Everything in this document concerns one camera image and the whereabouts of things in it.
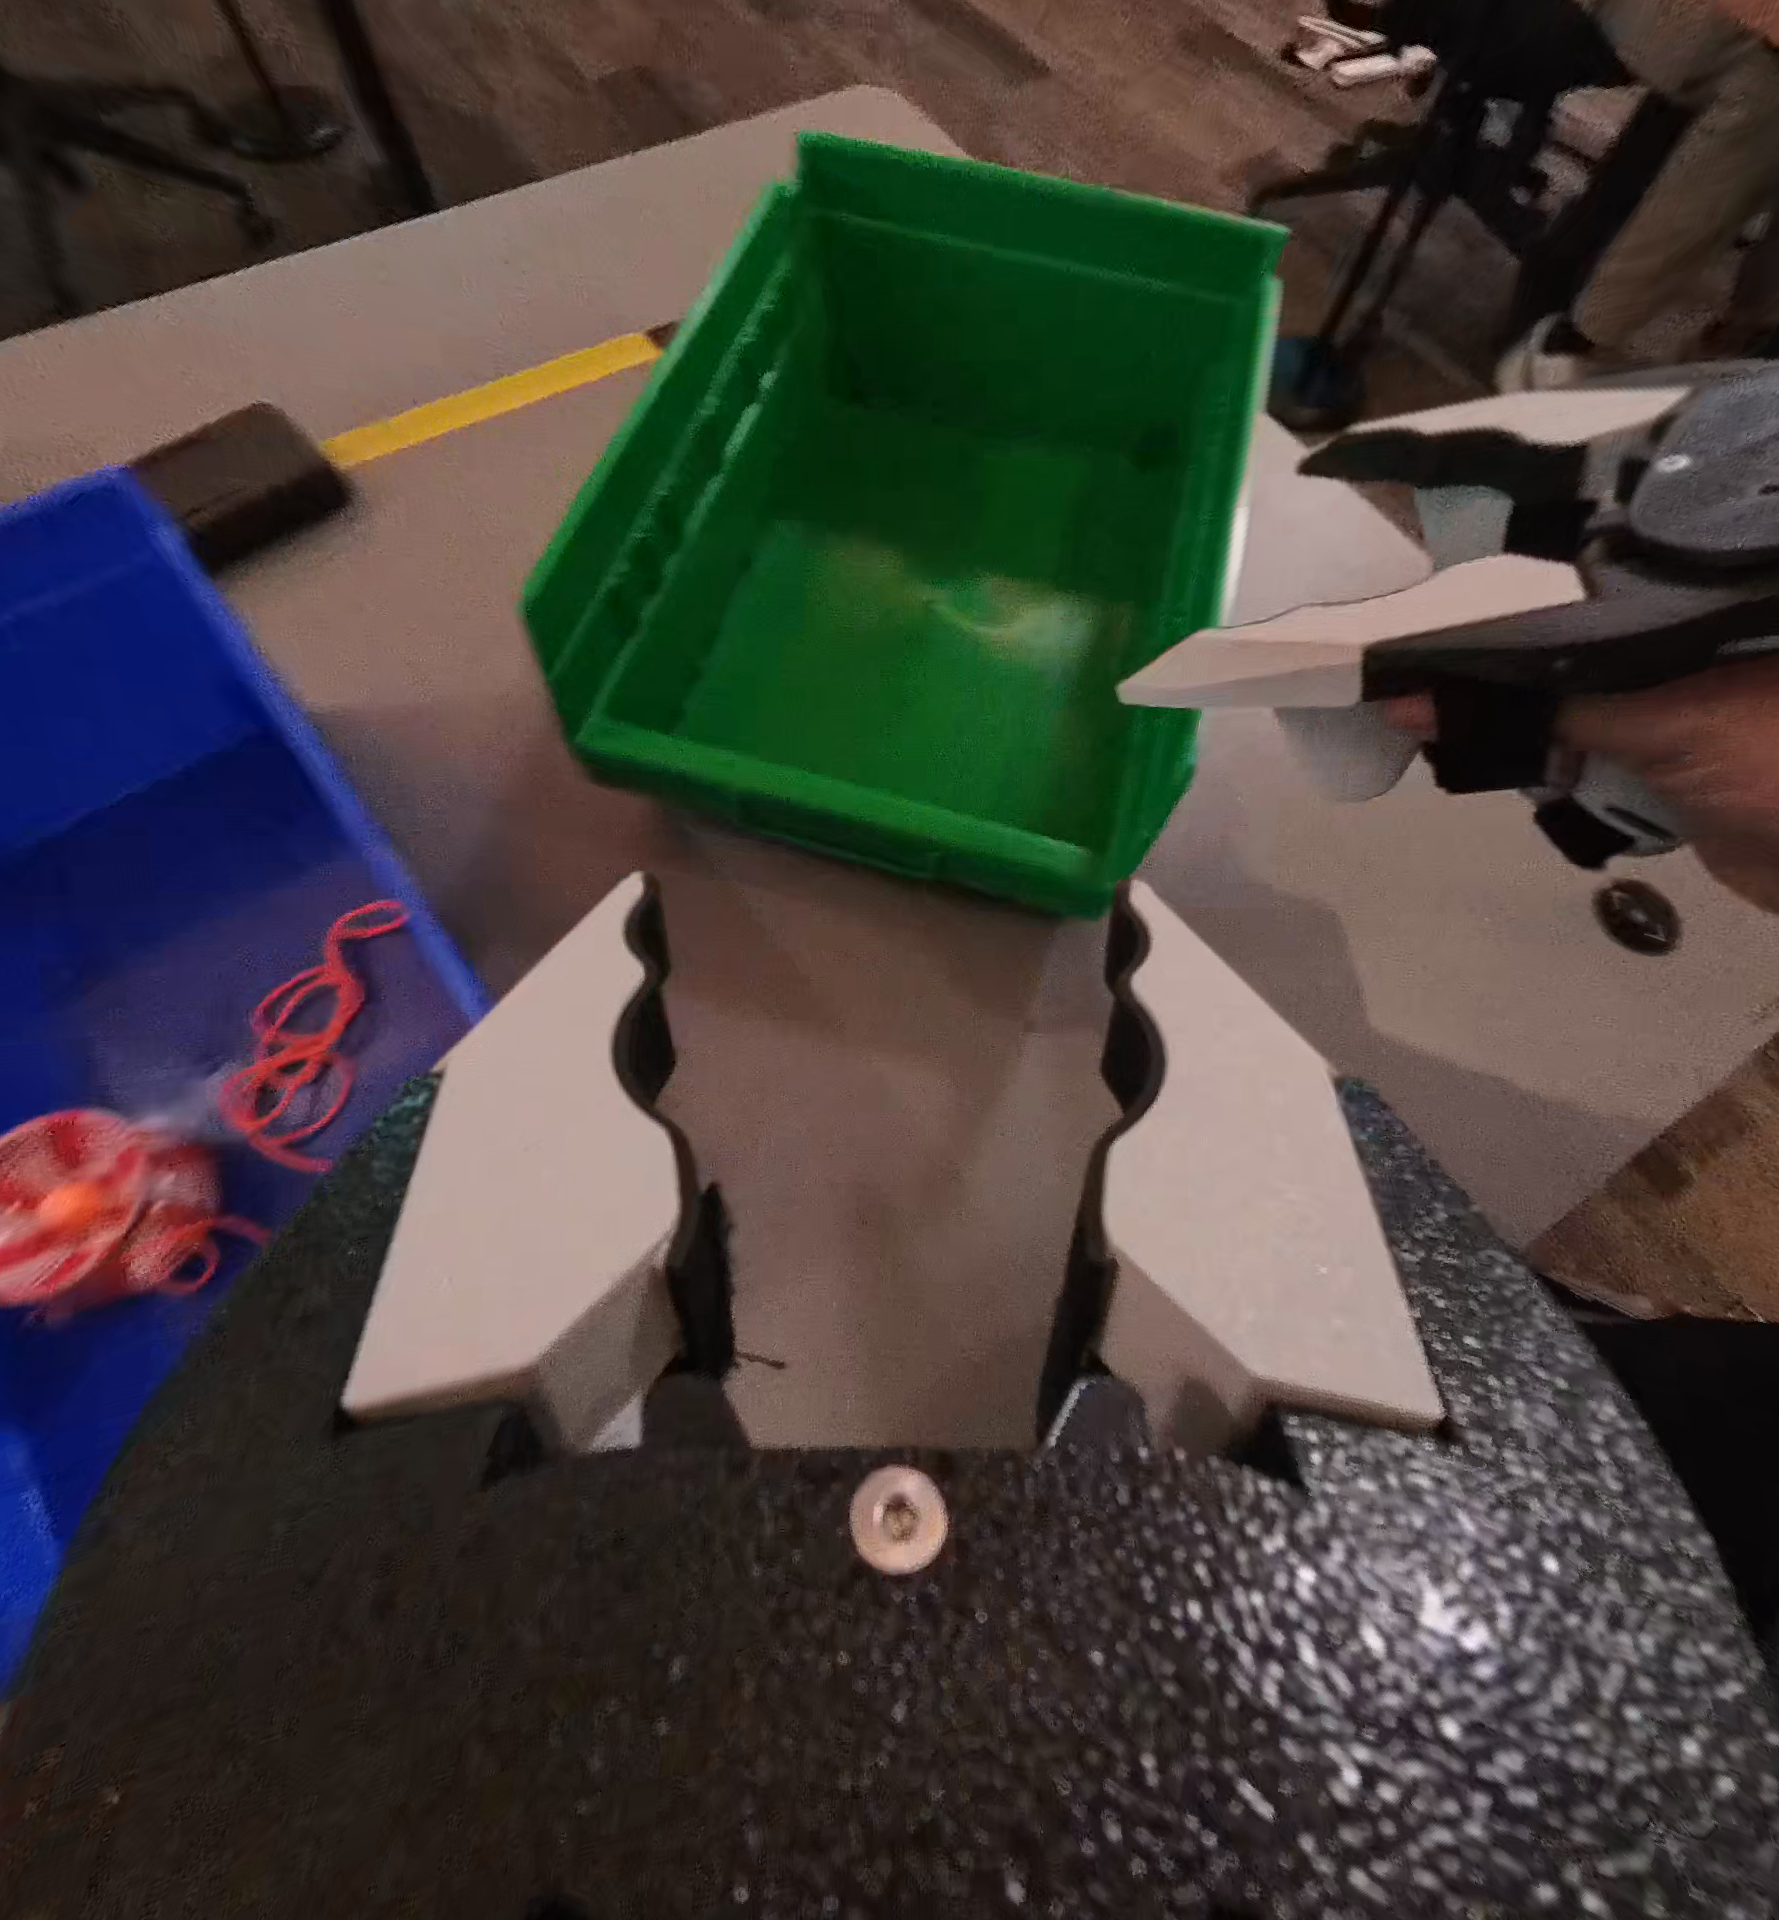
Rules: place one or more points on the green plastic bin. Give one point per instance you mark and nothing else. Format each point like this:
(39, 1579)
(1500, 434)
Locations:
(920, 660)

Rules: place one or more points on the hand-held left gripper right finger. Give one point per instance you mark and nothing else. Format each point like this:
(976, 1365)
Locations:
(1266, 1230)

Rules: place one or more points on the metal nut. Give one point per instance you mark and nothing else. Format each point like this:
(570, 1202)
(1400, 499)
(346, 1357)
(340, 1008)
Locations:
(1640, 917)

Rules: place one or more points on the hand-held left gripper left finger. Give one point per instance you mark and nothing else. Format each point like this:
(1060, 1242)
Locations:
(514, 1230)

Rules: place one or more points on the black object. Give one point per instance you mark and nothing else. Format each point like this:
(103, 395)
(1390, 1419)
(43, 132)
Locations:
(230, 480)

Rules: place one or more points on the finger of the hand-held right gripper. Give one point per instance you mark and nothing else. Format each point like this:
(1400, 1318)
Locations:
(1340, 646)
(1520, 436)

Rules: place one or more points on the white desk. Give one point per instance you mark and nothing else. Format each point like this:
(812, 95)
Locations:
(440, 721)

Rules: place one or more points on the person's right hand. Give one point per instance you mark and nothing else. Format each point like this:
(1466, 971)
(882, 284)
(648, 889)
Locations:
(1730, 766)

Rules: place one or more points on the blue plastic bin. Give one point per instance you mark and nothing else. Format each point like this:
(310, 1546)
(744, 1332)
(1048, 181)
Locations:
(111, 781)

